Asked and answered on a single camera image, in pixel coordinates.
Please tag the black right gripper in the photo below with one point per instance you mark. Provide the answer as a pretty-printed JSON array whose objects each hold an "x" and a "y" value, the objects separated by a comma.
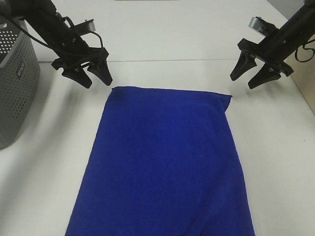
[{"x": 272, "y": 50}]

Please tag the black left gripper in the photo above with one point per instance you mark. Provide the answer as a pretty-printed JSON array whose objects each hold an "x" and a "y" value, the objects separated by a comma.
[{"x": 79, "y": 55}]

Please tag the blue towel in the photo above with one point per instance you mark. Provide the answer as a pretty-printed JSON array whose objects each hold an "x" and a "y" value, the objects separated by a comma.
[{"x": 163, "y": 163}]

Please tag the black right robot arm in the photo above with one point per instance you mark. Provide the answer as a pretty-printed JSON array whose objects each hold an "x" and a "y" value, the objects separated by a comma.
[{"x": 300, "y": 27}]

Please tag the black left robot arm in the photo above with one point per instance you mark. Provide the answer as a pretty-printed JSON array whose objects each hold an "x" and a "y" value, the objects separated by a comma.
[{"x": 40, "y": 21}]

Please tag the beige fabric storage box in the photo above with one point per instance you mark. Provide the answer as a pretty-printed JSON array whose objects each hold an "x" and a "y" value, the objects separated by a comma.
[{"x": 303, "y": 64}]

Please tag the grey perforated plastic basket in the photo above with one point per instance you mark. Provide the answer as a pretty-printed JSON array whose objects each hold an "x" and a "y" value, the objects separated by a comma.
[{"x": 19, "y": 76}]

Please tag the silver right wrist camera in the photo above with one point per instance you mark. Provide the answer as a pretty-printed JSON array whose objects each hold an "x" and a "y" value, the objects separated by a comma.
[{"x": 261, "y": 26}]

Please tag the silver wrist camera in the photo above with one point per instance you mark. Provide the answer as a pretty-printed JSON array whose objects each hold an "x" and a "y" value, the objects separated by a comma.
[
  {"x": 85, "y": 27},
  {"x": 261, "y": 26}
]

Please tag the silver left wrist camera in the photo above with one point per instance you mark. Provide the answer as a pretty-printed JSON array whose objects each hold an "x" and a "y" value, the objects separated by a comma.
[{"x": 85, "y": 27}]

